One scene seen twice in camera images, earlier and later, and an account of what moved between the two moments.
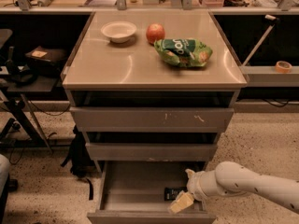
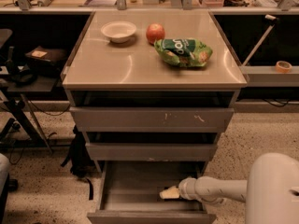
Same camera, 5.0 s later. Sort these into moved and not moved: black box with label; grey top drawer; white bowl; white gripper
Moved: white gripper
Not moved: black box with label; grey top drawer; white bowl
